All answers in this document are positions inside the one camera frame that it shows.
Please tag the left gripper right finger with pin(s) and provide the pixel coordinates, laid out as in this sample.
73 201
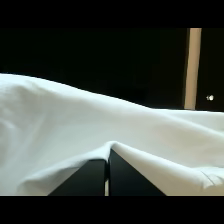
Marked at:
128 178

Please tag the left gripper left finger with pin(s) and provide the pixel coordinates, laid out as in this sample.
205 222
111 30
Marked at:
85 180

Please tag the white shirt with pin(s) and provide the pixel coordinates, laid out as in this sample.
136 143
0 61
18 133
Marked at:
66 126

